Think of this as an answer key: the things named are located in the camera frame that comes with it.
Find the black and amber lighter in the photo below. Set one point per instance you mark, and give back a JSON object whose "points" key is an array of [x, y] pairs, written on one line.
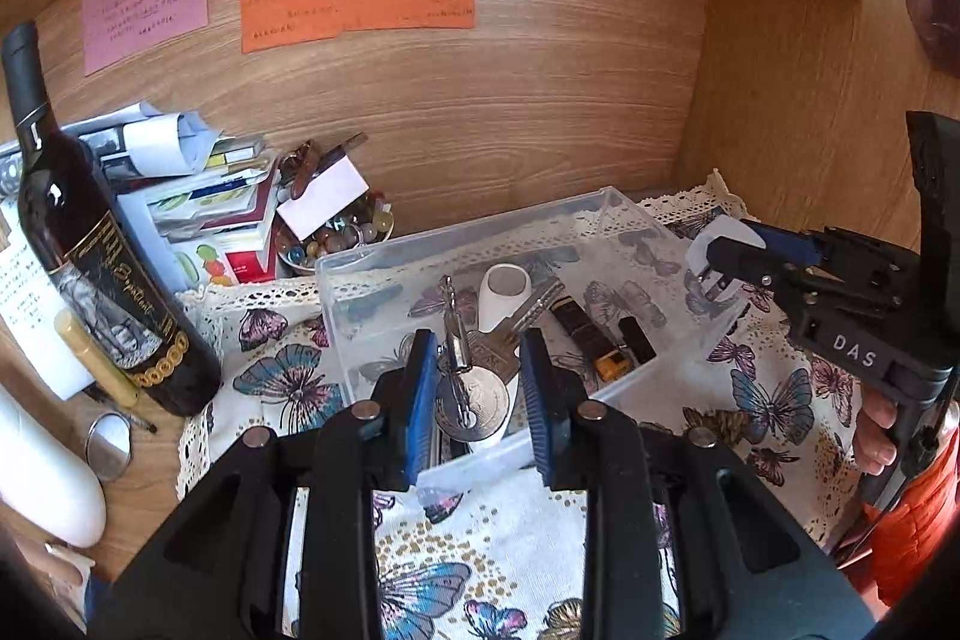
{"points": [[607, 359]]}

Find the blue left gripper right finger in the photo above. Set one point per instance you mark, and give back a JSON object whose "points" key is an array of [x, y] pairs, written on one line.
{"points": [[546, 408]]}

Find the orange paper note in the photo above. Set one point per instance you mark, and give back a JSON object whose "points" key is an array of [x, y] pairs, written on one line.
{"points": [[266, 24]]}

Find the yellow tube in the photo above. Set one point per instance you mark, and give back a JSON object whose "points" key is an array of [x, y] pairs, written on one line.
{"points": [[111, 380]]}

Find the clear plastic storage box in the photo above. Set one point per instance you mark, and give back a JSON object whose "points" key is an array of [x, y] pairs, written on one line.
{"points": [[613, 258]]}

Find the white handwritten note sheet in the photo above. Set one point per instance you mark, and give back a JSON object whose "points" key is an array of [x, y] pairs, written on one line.
{"points": [[29, 306]]}

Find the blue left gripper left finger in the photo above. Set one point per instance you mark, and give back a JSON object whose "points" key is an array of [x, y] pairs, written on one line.
{"points": [[415, 413]]}

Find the silver keys with coin keyring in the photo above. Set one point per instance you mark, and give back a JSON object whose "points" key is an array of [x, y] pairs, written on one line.
{"points": [[477, 390]]}

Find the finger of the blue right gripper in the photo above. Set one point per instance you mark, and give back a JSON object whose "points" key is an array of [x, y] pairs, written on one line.
{"points": [[794, 247]]}

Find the butterfly print lace cloth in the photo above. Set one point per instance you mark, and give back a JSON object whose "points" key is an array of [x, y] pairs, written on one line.
{"points": [[479, 548]]}

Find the person's right hand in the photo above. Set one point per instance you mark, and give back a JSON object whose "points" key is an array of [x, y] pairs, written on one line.
{"points": [[873, 450]]}

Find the small round mirror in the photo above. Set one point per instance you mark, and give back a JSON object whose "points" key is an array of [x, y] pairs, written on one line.
{"points": [[108, 446]]}

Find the dark red wine bottle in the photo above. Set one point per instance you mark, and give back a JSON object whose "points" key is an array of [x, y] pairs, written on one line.
{"points": [[72, 222]]}

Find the white pitcher with handle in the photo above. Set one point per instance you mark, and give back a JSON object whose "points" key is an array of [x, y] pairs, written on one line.
{"points": [[46, 483]]}

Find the bowl of colourful beads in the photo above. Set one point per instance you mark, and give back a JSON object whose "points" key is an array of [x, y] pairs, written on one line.
{"points": [[367, 221]]}

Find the pink paper note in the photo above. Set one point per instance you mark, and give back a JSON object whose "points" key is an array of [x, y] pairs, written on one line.
{"points": [[117, 29]]}

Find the pink hanging fabric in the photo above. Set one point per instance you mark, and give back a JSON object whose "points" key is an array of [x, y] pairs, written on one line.
{"points": [[936, 24]]}

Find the stack of books and papers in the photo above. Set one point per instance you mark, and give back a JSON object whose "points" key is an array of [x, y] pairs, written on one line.
{"points": [[198, 199]]}

